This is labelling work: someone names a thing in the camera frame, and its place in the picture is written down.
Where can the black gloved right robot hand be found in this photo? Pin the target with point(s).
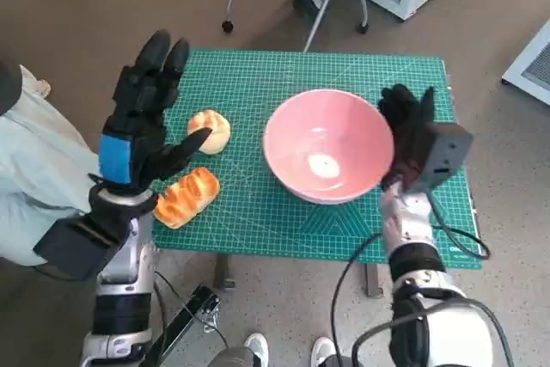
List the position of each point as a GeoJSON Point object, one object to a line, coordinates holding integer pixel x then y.
{"type": "Point", "coordinates": [404, 126]}

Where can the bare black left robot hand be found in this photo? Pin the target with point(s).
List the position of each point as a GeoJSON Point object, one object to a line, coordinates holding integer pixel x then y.
{"type": "Point", "coordinates": [137, 126]}

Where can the round pale toy bread bun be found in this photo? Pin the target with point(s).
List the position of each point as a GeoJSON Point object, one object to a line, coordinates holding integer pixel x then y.
{"type": "Point", "coordinates": [219, 132]}

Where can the long orange toy bread loaf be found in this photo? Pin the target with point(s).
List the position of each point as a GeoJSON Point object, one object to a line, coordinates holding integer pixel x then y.
{"type": "Point", "coordinates": [185, 199]}

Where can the pink bowl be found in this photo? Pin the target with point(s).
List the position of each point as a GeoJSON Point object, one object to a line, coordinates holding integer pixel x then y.
{"type": "Point", "coordinates": [301, 135]}

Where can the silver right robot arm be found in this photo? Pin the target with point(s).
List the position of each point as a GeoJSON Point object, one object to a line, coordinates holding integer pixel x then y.
{"type": "Point", "coordinates": [412, 229]}

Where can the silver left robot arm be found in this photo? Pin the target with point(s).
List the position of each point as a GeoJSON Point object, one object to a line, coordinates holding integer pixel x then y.
{"type": "Point", "coordinates": [124, 255]}

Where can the white slanted pole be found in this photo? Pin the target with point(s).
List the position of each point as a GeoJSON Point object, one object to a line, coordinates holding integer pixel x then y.
{"type": "Point", "coordinates": [320, 12]}

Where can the small white mesh-panel cabinet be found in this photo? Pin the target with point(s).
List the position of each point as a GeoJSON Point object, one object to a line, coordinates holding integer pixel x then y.
{"type": "Point", "coordinates": [533, 66]}

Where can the green cutting mat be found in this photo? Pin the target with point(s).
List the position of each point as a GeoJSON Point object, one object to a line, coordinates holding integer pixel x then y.
{"type": "Point", "coordinates": [258, 212]}

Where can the grey metal table leg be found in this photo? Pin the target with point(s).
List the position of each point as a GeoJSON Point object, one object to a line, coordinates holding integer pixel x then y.
{"type": "Point", "coordinates": [372, 281]}
{"type": "Point", "coordinates": [223, 272]}

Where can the black metal bar with caster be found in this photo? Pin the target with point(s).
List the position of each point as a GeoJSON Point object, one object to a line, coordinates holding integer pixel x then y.
{"type": "Point", "coordinates": [185, 324]}

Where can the white shoe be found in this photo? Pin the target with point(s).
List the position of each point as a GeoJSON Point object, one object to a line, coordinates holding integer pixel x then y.
{"type": "Point", "coordinates": [322, 350]}
{"type": "Point", "coordinates": [257, 347]}

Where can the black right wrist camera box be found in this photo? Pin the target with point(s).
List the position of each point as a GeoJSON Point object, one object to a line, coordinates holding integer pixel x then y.
{"type": "Point", "coordinates": [442, 152]}

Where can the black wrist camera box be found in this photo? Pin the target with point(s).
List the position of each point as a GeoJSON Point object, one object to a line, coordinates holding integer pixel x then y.
{"type": "Point", "coordinates": [442, 152]}
{"type": "Point", "coordinates": [73, 246]}

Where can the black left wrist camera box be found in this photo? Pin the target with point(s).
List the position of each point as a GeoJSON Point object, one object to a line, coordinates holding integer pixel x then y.
{"type": "Point", "coordinates": [73, 246]}

